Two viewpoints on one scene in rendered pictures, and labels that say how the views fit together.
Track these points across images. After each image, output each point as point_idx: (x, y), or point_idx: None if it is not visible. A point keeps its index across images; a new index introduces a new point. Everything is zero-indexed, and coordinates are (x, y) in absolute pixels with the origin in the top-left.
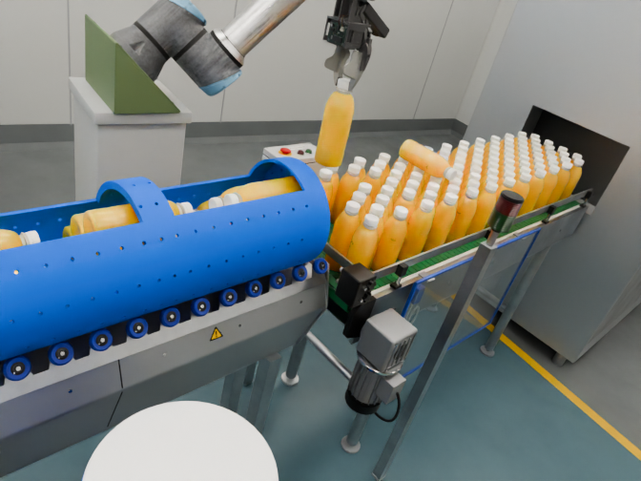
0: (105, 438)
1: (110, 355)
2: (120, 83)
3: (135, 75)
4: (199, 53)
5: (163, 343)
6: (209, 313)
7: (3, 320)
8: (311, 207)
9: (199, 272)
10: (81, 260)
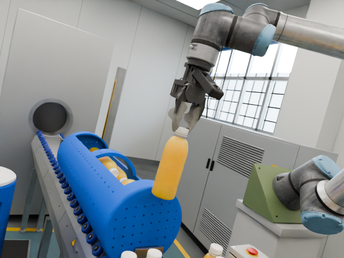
0: (10, 170)
1: (67, 205)
2: (249, 186)
3: (256, 185)
4: (304, 190)
5: (70, 220)
6: (81, 227)
7: (63, 154)
8: (112, 194)
9: (77, 181)
10: (76, 150)
